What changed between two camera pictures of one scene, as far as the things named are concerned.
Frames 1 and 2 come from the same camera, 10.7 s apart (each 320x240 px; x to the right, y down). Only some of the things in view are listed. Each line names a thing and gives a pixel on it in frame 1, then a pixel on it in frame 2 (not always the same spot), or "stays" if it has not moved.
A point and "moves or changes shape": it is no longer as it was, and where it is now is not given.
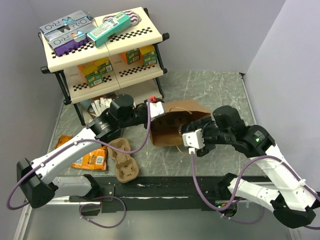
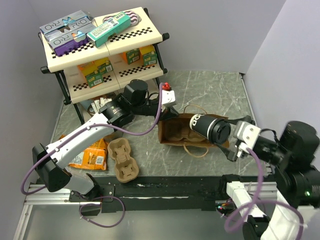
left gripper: (145, 104) → (168, 113)
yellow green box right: (148, 55) stays
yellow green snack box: (94, 71) stays
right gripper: (207, 122) → (240, 148)
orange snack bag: (97, 159) stays
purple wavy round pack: (135, 17) stays
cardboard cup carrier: (126, 168) stays
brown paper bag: (164, 129) moves or changes shape
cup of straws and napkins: (98, 107) stays
